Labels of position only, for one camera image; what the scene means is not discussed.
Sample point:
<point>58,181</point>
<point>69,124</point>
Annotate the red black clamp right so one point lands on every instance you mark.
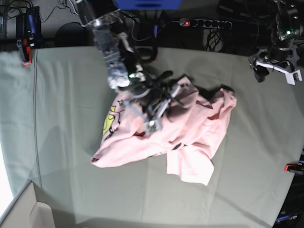
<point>296,168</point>

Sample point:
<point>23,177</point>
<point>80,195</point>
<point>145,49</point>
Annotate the black round stool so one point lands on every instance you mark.
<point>71,35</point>

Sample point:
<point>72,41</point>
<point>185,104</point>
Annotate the red black clamp left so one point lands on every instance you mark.
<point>25,37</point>

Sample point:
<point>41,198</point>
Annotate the beige plastic bin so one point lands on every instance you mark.
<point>25,211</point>

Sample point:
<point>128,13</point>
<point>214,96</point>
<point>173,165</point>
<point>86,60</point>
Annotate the pink t-shirt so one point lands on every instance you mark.
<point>190,136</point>

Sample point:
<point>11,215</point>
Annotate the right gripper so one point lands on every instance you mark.
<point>154,105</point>

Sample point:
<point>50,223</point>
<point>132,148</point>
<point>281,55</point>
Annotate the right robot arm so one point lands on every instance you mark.
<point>145,93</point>

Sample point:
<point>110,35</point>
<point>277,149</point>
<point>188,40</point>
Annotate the green table cloth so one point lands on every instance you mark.
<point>51,118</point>

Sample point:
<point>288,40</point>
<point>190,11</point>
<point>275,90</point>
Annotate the black power strip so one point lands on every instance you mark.
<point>206,24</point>

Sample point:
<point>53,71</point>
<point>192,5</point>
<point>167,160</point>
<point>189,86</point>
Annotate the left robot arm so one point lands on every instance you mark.
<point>287,25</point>

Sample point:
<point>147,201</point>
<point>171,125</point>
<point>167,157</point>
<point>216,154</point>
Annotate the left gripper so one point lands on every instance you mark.
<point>283,60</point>

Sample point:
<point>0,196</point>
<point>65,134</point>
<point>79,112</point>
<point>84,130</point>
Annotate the red black clamp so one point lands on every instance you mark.
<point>25,37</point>
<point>296,168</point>

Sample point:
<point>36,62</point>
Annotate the blue box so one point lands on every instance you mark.
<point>147,4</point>

